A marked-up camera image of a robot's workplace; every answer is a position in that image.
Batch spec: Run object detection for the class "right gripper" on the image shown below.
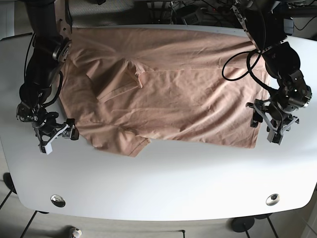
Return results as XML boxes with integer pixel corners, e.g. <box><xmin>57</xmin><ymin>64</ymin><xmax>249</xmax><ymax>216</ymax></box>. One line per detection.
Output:
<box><xmin>32</xmin><ymin>119</ymin><xmax>79</xmax><ymax>155</ymax></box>

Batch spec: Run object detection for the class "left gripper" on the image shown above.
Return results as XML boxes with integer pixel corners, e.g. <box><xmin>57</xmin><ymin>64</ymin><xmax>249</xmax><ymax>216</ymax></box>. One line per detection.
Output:
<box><xmin>246</xmin><ymin>99</ymin><xmax>300</xmax><ymax>145</ymax></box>

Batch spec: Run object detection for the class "peach T-shirt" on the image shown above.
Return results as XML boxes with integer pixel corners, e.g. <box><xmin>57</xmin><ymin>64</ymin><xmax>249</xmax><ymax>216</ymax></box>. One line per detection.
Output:
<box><xmin>59</xmin><ymin>28</ymin><xmax>267</xmax><ymax>157</ymax></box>

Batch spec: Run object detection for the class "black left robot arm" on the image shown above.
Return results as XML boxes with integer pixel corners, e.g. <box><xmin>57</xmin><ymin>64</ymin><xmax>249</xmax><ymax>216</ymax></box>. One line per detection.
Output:
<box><xmin>232</xmin><ymin>0</ymin><xmax>312</xmax><ymax>144</ymax></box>

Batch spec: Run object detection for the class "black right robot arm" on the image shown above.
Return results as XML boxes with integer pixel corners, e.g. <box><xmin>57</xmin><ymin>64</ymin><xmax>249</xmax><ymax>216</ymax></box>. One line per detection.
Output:
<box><xmin>16</xmin><ymin>0</ymin><xmax>79</xmax><ymax>155</ymax></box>

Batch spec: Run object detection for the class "left silver table grommet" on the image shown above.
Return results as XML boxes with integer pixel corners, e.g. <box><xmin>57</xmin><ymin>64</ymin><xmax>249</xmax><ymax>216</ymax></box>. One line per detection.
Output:
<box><xmin>51</xmin><ymin>194</ymin><xmax>66</xmax><ymax>208</ymax></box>

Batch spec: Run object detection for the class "silver table grommet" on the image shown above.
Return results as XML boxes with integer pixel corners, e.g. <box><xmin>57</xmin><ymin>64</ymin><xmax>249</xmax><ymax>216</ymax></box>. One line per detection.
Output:
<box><xmin>51</xmin><ymin>194</ymin><xmax>66</xmax><ymax>208</ymax></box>
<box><xmin>265</xmin><ymin>194</ymin><xmax>280</xmax><ymax>206</ymax></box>

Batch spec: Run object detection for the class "right silver table grommet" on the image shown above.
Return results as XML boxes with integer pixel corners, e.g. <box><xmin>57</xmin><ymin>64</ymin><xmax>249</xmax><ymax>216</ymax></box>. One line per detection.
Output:
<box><xmin>265</xmin><ymin>194</ymin><xmax>280</xmax><ymax>206</ymax></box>

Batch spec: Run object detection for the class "left black table leg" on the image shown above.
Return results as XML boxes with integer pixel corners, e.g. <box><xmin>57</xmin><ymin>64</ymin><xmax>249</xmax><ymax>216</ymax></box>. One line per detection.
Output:
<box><xmin>20</xmin><ymin>211</ymin><xmax>38</xmax><ymax>238</ymax></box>

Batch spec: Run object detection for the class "white sneaker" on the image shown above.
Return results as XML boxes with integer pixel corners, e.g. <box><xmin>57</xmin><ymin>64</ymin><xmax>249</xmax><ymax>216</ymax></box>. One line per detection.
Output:
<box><xmin>69</xmin><ymin>228</ymin><xmax>82</xmax><ymax>238</ymax></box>

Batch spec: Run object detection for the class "black round stand base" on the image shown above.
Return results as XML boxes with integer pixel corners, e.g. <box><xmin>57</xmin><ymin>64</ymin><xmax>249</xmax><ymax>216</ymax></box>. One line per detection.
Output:
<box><xmin>231</xmin><ymin>217</ymin><xmax>255</xmax><ymax>233</ymax></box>

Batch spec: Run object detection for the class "grey multi-socket box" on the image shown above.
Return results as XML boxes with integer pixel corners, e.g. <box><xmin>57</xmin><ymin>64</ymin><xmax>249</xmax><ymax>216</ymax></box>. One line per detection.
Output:
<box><xmin>178</xmin><ymin>5</ymin><xmax>203</xmax><ymax>25</ymax></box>

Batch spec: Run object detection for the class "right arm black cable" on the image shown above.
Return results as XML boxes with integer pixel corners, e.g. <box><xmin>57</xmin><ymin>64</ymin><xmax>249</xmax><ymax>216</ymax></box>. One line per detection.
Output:
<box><xmin>42</xmin><ymin>69</ymin><xmax>64</xmax><ymax>110</ymax></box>

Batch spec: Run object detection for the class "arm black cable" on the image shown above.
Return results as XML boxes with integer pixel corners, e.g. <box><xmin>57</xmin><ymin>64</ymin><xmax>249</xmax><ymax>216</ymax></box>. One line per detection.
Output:
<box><xmin>221</xmin><ymin>9</ymin><xmax>278</xmax><ymax>92</ymax></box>
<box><xmin>42</xmin><ymin>69</ymin><xmax>64</xmax><ymax>110</ymax></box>

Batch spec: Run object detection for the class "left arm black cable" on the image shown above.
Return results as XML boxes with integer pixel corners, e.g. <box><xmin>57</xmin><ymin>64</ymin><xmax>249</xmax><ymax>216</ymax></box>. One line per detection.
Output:
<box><xmin>221</xmin><ymin>9</ymin><xmax>278</xmax><ymax>92</ymax></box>

